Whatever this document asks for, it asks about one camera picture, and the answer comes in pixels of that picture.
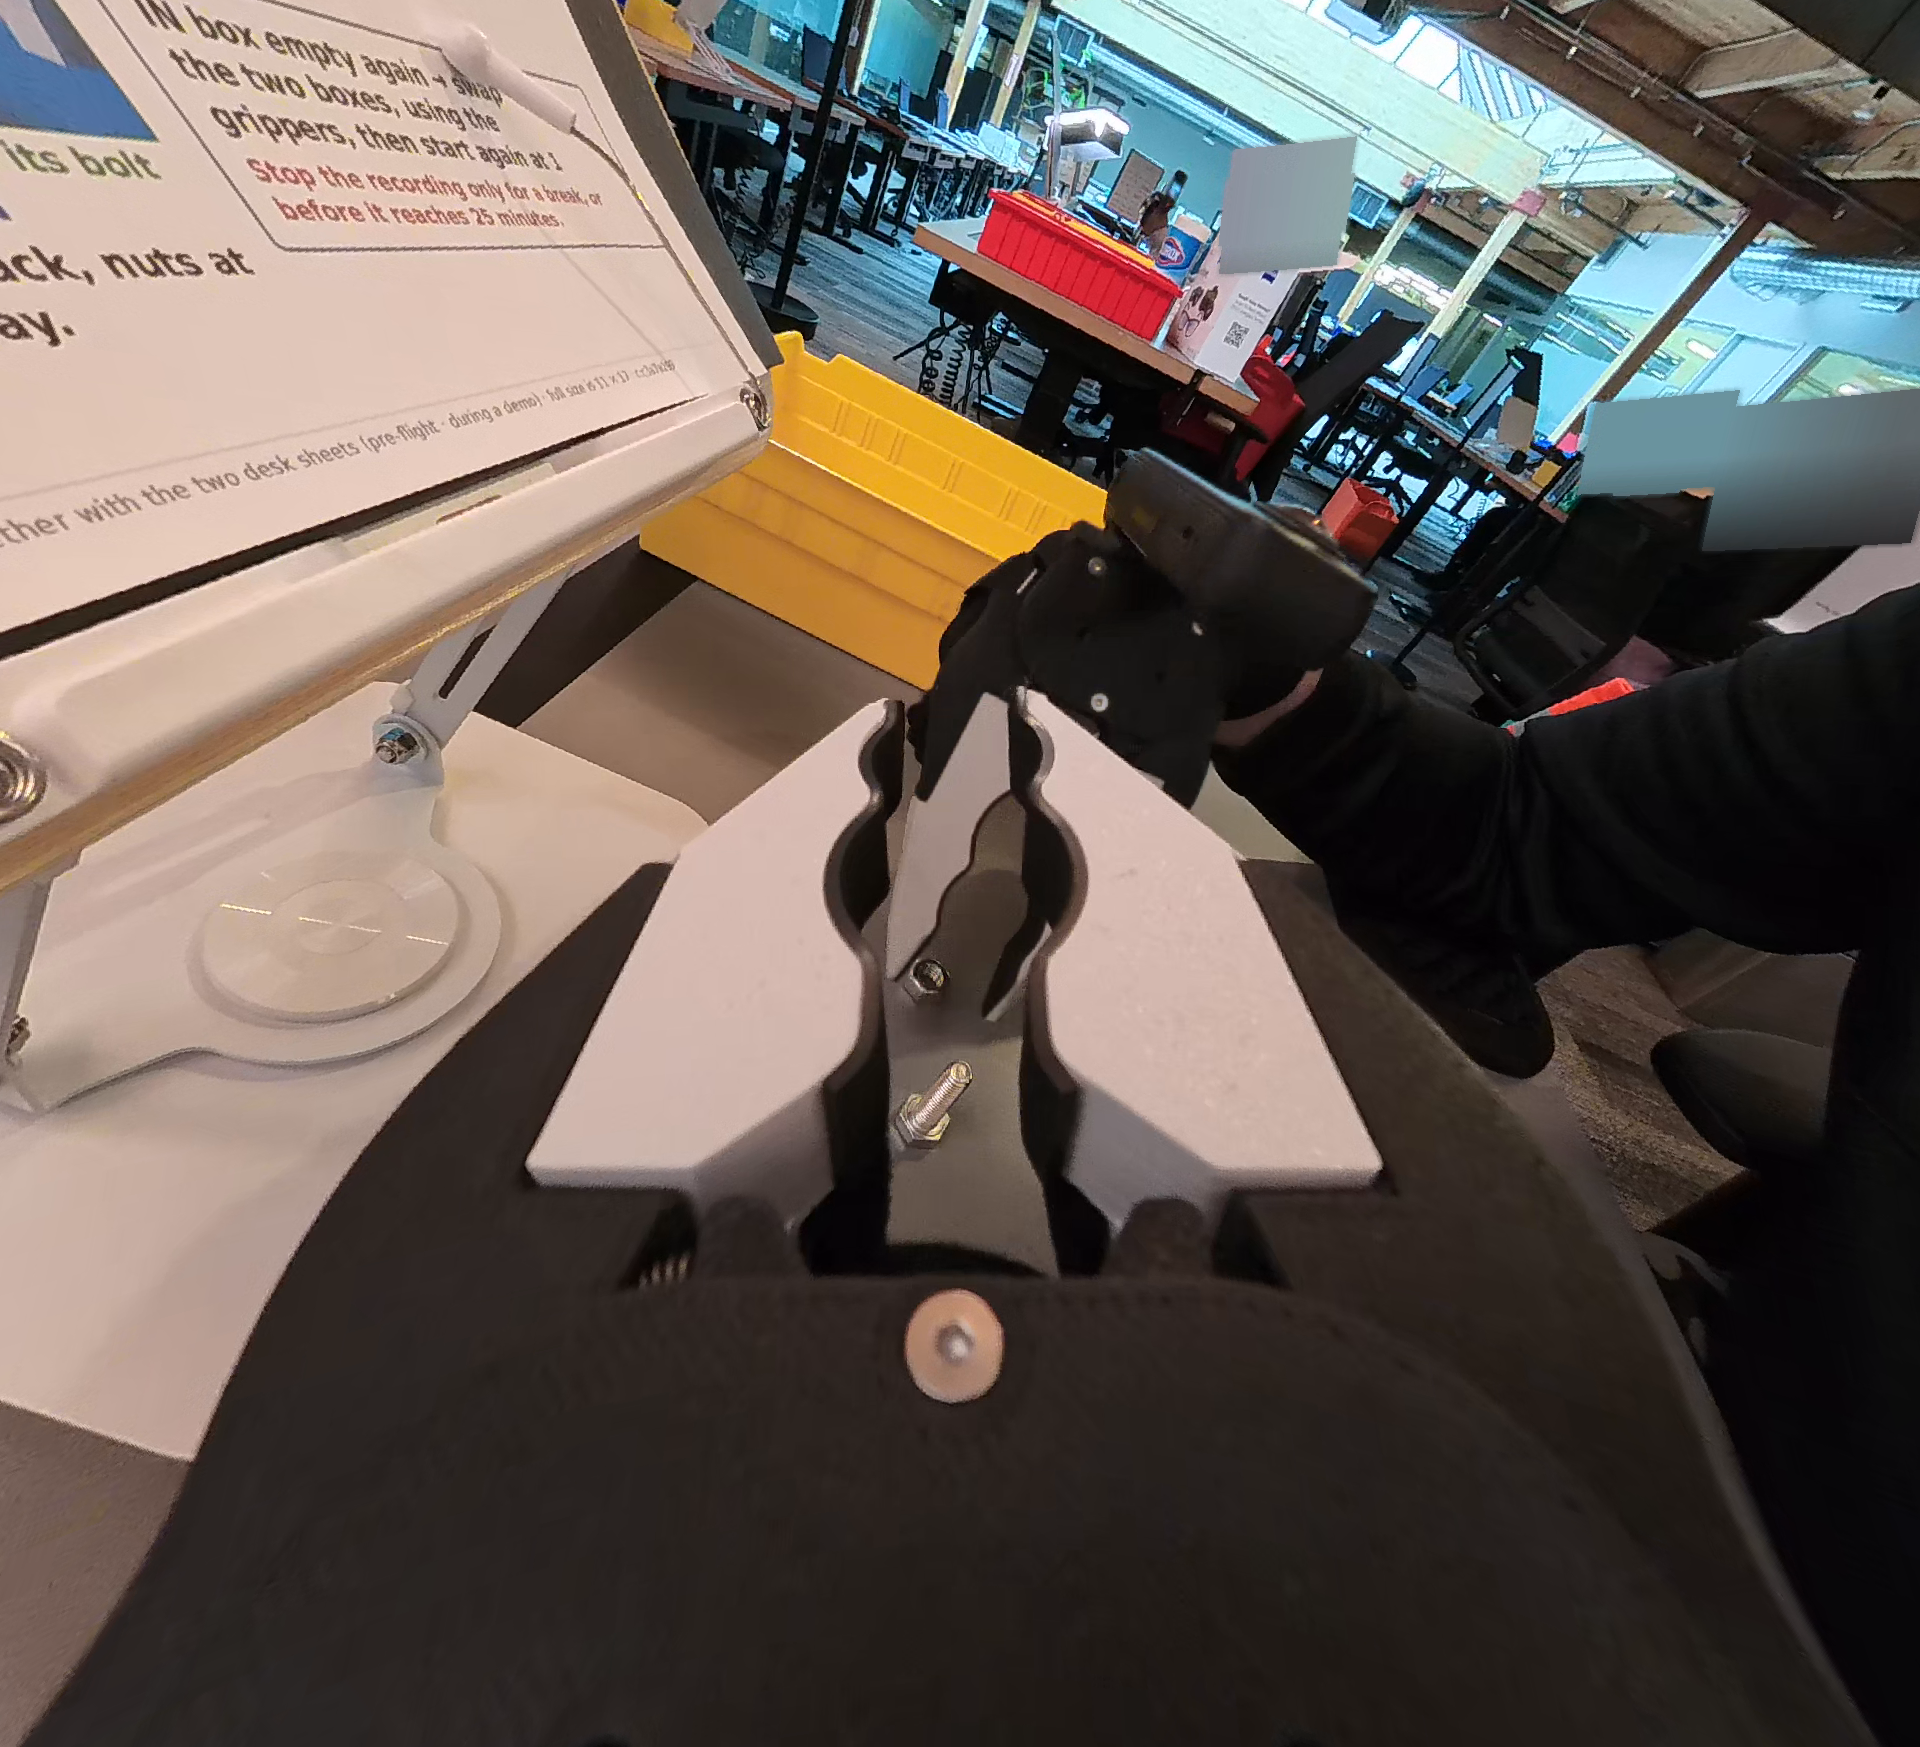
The white desk lamp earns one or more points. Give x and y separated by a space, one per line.
1088 134

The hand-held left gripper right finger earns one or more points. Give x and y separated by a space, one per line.
1188 1013

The small yellow bin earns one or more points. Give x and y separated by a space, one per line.
656 19

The white base board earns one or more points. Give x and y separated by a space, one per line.
571 819

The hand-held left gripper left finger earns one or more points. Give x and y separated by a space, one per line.
723 997

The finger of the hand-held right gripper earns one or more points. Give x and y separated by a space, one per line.
1009 936
947 819

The white printed box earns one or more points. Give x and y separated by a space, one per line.
1230 322

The person's right forearm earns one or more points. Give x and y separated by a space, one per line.
1575 803

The person's right hand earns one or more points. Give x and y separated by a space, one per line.
1274 716

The printed instruction sign board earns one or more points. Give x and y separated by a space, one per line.
301 202

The wooden work table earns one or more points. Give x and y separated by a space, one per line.
1050 331

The long wooden desk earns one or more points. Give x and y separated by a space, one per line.
781 90

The small red bin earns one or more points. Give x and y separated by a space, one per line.
1364 521

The person's black clothed torso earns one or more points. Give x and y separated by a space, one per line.
1863 1328

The steel hex nut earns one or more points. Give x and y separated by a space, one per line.
930 980

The red plastic bin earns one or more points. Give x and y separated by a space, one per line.
1073 261

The steel hex bolt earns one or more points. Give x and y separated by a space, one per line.
931 1104

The white metal sign stand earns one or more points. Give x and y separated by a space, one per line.
323 936

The yellow plastic bin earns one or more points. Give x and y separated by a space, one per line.
887 531

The black floor pole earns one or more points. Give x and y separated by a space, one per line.
850 53

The black office chair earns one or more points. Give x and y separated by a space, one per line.
1358 375

